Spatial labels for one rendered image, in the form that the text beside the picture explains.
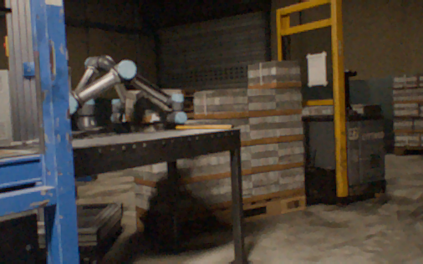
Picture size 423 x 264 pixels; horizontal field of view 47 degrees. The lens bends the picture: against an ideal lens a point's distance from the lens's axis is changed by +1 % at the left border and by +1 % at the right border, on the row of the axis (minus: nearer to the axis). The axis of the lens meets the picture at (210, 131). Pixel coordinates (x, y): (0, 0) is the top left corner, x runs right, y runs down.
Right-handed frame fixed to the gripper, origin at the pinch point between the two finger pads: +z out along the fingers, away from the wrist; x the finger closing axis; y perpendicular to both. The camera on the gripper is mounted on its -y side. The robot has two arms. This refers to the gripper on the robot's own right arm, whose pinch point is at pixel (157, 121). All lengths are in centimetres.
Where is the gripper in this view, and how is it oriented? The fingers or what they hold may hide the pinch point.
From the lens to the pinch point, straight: 344.8
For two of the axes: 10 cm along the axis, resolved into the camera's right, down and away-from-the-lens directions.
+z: -5.6, -0.2, 8.3
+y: -0.4, -10.0, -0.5
